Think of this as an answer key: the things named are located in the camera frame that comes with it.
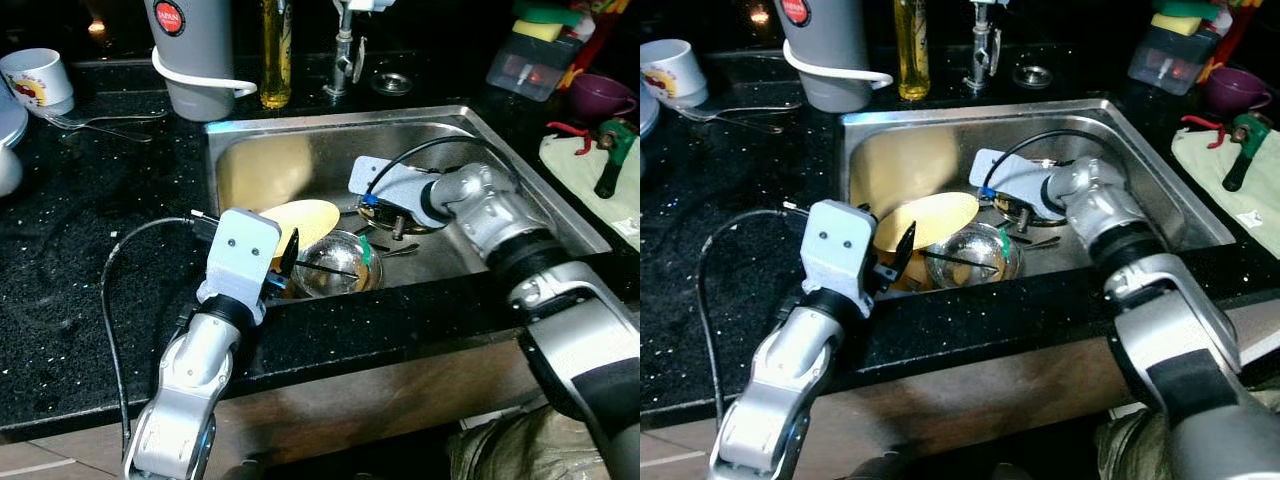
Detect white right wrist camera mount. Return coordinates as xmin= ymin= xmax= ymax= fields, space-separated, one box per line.
xmin=347 ymin=155 xmax=441 ymax=216
xmin=968 ymin=148 xmax=1061 ymax=213

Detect shiny steel bowl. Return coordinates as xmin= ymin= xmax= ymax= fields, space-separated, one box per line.
xmin=290 ymin=230 xmax=384 ymax=299
xmin=918 ymin=222 xmax=1023 ymax=289

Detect red handled scissors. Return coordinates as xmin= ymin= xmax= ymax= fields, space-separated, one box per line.
xmin=545 ymin=118 xmax=601 ymax=156
xmin=1180 ymin=113 xmax=1236 ymax=151

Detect olive green sack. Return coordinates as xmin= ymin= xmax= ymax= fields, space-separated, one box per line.
xmin=1095 ymin=395 xmax=1280 ymax=480
xmin=445 ymin=400 xmax=601 ymax=480

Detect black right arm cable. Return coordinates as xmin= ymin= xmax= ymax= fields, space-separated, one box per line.
xmin=985 ymin=128 xmax=1111 ymax=196
xmin=365 ymin=135 xmax=501 ymax=206

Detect clear plastic sponge holder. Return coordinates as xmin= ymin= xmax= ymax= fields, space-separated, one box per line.
xmin=1127 ymin=15 xmax=1216 ymax=96
xmin=487 ymin=20 xmax=581 ymax=103

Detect yellow green sponge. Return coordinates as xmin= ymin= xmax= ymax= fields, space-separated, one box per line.
xmin=512 ymin=0 xmax=591 ymax=43
xmin=1150 ymin=0 xmax=1226 ymax=39

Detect grey thermos jug white handle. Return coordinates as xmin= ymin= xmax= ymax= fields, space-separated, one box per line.
xmin=775 ymin=0 xmax=894 ymax=114
xmin=143 ymin=0 xmax=258 ymax=123

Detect yellow oil bottle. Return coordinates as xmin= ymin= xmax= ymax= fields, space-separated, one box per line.
xmin=258 ymin=0 xmax=294 ymax=111
xmin=893 ymin=0 xmax=931 ymax=103

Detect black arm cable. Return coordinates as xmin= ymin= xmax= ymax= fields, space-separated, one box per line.
xmin=365 ymin=135 xmax=501 ymax=206
xmin=100 ymin=212 xmax=216 ymax=441
xmin=697 ymin=203 xmax=821 ymax=431
xmin=985 ymin=128 xmax=1111 ymax=196

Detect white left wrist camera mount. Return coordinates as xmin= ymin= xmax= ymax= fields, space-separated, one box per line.
xmin=195 ymin=208 xmax=283 ymax=326
xmin=800 ymin=200 xmax=881 ymax=319

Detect steel faucet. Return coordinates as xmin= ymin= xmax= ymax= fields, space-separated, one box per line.
xmin=960 ymin=0 xmax=1006 ymax=93
xmin=322 ymin=0 xmax=396 ymax=101

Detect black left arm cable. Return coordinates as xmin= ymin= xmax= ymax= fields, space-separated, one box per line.
xmin=697 ymin=203 xmax=821 ymax=431
xmin=100 ymin=212 xmax=216 ymax=441

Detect steel fork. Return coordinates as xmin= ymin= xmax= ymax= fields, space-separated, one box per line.
xmin=680 ymin=98 xmax=806 ymax=136
xmin=40 ymin=108 xmax=171 ymax=143

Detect pale green cloth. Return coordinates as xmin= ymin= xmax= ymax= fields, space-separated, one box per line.
xmin=540 ymin=130 xmax=641 ymax=251
xmin=1172 ymin=122 xmax=1280 ymax=261

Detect white printed mug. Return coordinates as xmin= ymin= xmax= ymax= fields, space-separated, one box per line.
xmin=0 ymin=47 xmax=76 ymax=116
xmin=640 ymin=38 xmax=711 ymax=109

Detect green black handled tool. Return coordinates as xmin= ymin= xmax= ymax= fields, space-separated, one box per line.
xmin=1222 ymin=112 xmax=1276 ymax=193
xmin=593 ymin=118 xmax=639 ymax=199

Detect yellow plate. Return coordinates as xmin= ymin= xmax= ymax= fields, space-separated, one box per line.
xmin=258 ymin=198 xmax=343 ymax=301

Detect stainless steel sink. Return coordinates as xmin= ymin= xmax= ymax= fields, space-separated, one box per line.
xmin=840 ymin=97 xmax=1236 ymax=291
xmin=205 ymin=103 xmax=613 ymax=301

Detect purple cup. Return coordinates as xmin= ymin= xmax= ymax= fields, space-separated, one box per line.
xmin=568 ymin=72 xmax=638 ymax=123
xmin=1203 ymin=65 xmax=1276 ymax=114

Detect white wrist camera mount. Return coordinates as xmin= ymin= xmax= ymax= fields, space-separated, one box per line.
xmin=347 ymin=155 xmax=441 ymax=216
xmin=800 ymin=200 xmax=881 ymax=319
xmin=968 ymin=148 xmax=1061 ymax=213
xmin=195 ymin=208 xmax=283 ymax=326

